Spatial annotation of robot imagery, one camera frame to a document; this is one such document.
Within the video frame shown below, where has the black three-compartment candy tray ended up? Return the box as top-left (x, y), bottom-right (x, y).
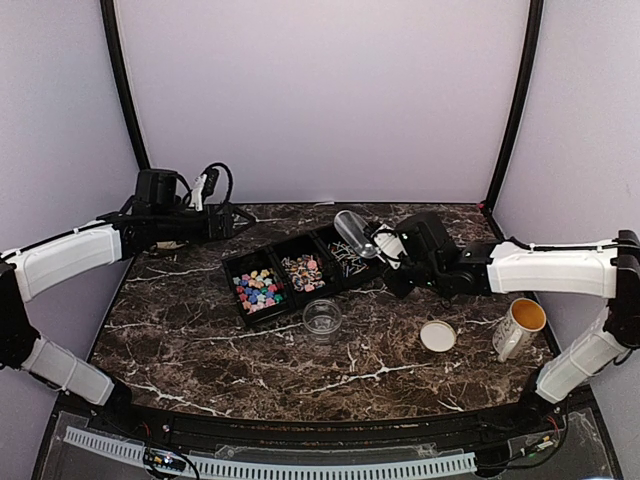
top-left (222, 224), bottom-right (384, 328)

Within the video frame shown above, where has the metal candy scoop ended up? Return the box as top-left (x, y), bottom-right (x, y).
top-left (333, 210), bottom-right (379, 259)

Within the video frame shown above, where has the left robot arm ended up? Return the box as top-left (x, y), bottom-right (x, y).
top-left (1, 204), bottom-right (256, 436)

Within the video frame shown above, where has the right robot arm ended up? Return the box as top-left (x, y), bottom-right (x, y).
top-left (373, 212), bottom-right (639, 434)

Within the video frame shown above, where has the round wooden coaster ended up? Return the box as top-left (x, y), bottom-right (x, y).
top-left (149, 241), bottom-right (185, 251)

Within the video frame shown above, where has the white round lid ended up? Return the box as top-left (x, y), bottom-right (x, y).
top-left (420, 320), bottom-right (457, 353)

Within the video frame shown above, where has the white ceramic mug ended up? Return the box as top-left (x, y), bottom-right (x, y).
top-left (492, 298), bottom-right (547, 363)

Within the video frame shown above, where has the clear plastic cup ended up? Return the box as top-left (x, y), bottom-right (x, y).
top-left (302, 299), bottom-right (342, 344)

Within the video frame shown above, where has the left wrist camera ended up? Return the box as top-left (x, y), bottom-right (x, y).
top-left (189, 169), bottom-right (219, 211)

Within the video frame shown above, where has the black camera cable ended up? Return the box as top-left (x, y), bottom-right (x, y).
top-left (189, 160), bottom-right (236, 211)

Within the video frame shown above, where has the black frame post left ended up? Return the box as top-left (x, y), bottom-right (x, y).
top-left (99, 0), bottom-right (151, 170)

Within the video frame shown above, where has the black frame post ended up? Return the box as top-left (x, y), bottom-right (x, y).
top-left (481, 0), bottom-right (544, 216)
top-left (99, 0), bottom-right (151, 170)

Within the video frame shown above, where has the white slotted cable duct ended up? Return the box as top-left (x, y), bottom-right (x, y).
top-left (62, 426), bottom-right (478, 479)

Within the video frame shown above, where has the black frame post right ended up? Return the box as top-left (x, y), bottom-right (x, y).
top-left (481, 0), bottom-right (544, 216)

